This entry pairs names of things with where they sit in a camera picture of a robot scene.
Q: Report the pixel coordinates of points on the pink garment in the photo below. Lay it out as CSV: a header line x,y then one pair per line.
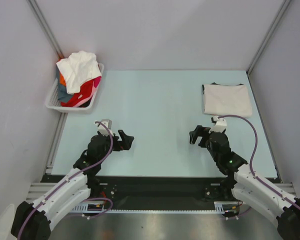
x,y
87,100

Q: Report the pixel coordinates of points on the grey blue garment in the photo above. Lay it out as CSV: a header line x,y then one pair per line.
x,y
62,94

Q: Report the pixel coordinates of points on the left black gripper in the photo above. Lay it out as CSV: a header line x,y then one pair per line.
x,y
126,140

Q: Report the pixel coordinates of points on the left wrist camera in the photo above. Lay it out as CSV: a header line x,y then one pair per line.
x,y
104,127

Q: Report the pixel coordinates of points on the right corner aluminium post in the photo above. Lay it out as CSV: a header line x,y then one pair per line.
x,y
269,34

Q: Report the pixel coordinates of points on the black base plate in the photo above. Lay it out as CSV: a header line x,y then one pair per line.
x,y
154,193

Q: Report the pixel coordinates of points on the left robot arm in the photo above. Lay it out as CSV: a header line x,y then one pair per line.
x,y
36,220

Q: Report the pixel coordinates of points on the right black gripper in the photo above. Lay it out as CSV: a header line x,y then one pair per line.
x,y
203,136

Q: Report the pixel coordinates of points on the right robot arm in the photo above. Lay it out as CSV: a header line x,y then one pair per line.
x,y
281,208

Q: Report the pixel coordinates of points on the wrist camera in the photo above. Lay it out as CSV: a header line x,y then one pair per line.
x,y
104,127
220,124

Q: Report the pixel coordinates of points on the orange garment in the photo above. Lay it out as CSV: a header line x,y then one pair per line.
x,y
62,80

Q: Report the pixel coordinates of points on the red t shirt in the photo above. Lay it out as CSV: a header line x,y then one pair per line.
x,y
81,95

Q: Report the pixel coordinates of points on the left corner aluminium post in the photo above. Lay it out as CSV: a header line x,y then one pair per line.
x,y
37,12

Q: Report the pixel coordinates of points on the white printed t shirt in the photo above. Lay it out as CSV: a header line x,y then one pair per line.
x,y
79,68

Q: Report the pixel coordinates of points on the corner aluminium post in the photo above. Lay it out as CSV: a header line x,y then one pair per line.
x,y
37,12
269,34

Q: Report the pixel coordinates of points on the white plastic basket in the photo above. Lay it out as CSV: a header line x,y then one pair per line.
x,y
53,103

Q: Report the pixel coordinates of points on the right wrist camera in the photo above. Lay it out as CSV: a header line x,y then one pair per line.
x,y
220,124

